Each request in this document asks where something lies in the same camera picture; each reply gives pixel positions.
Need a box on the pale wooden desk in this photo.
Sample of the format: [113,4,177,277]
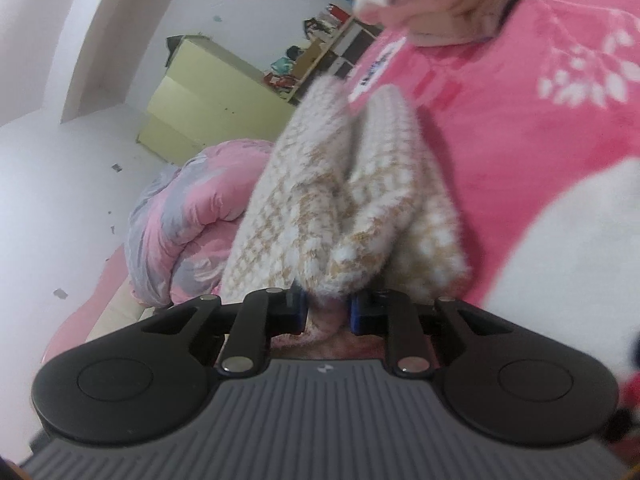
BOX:
[290,10,386,106]

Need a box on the beige white checked knit sweater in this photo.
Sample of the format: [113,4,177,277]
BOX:
[220,77,473,361]

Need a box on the cardboard box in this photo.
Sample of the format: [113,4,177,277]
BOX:
[292,40,331,78]

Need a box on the pink floral blanket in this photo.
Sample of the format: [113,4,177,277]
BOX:
[272,0,640,431]

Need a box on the stack of folded pink garments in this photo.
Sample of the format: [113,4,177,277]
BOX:
[410,0,501,47]

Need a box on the red packet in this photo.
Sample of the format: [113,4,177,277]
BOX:
[263,72,296,93]

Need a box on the teal bag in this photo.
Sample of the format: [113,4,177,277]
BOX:
[270,45,301,73]

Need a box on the pink cream padded headboard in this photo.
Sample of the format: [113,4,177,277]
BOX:
[42,245,151,366]

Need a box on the folded pink grey quilt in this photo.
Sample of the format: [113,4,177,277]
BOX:
[127,140,276,308]

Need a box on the pale yellow wardrobe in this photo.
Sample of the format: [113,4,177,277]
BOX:
[137,35,301,166]

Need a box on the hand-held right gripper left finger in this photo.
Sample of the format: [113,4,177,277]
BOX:
[140,285,307,376]

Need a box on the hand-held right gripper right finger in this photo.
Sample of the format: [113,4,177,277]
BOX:
[350,287,513,380]

